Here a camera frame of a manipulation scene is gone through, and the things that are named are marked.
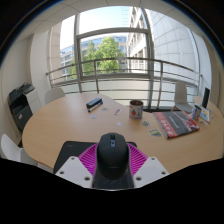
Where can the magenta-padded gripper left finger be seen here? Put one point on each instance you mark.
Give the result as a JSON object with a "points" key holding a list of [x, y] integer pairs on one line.
{"points": [[75, 170]]}

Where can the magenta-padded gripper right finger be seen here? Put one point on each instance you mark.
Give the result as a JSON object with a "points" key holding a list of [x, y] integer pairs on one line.
{"points": [[150, 168]]}

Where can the black computer mouse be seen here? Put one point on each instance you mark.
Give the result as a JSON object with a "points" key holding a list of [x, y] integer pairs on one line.
{"points": [[112, 156]]}

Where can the black printed mouse pad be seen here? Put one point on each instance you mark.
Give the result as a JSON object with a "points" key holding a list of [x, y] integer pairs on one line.
{"points": [[71, 150]]}

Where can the small blue yellow sticker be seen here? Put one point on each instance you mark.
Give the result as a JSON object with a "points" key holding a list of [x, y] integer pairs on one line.
{"points": [[155, 132]]}

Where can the red colourful magazine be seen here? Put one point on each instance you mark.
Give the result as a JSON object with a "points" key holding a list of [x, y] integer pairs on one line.
{"points": [[176, 124]]}

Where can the red printed tin can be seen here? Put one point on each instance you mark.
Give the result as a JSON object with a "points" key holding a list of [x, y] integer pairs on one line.
{"points": [[136, 109]]}

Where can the white chair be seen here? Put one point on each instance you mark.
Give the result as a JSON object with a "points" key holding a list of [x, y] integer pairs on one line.
{"points": [[53, 95], [10, 148], [181, 95]]}

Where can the black flat case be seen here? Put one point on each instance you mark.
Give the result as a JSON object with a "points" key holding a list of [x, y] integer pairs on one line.
{"points": [[94, 102]]}

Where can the black upright speaker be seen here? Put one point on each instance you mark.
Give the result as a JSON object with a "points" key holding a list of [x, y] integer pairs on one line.
{"points": [[206, 97]]}

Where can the metal window railing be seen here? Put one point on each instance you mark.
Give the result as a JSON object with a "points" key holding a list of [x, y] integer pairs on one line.
{"points": [[116, 58]]}

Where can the green tree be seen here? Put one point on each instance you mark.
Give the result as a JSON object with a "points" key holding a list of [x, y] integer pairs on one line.
{"points": [[106, 50]]}

